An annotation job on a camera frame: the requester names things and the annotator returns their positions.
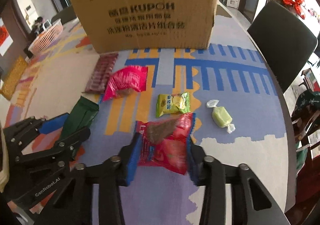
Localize red snack packet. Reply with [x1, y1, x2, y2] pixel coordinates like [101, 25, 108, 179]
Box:
[135, 113, 196, 175]

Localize pink snack bag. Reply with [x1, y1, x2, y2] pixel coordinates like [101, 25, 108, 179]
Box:
[102, 66, 148, 102]

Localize dark green snack pack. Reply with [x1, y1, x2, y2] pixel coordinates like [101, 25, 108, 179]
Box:
[60, 96, 99, 139]

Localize colourful patterned table mat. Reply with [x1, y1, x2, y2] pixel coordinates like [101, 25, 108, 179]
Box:
[1, 16, 289, 210]

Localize woven yellow tissue box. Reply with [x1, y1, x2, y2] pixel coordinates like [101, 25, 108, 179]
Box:
[1, 56, 28, 101]

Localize pale green wrapped candy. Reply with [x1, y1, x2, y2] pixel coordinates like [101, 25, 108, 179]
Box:
[206, 100, 235, 134]

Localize maroon striped snack pack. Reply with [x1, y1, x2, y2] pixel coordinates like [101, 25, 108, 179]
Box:
[84, 53, 118, 94]

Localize red fu door poster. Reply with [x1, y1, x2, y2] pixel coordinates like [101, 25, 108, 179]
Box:
[0, 18, 13, 56]

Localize white basket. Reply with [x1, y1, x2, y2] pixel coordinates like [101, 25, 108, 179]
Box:
[28, 19, 63, 56]

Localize yellow green snack packet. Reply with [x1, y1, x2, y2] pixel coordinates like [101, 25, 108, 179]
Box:
[156, 92, 191, 118]

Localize green floral bag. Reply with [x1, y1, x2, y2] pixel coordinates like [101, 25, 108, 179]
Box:
[291, 89, 319, 128]

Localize dark chair behind left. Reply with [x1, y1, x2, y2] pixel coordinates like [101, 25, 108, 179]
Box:
[51, 5, 77, 25]

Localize dark chair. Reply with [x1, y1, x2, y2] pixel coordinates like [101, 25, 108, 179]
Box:
[247, 1, 318, 92]
[51, 5, 77, 25]

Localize brown cardboard box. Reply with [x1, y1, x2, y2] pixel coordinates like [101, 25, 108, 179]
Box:
[71, 0, 217, 53]

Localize dark chair right side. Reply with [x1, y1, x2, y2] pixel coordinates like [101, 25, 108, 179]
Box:
[247, 1, 318, 92]

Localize red bow balloon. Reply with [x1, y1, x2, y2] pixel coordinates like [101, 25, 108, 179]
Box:
[283, 0, 306, 20]

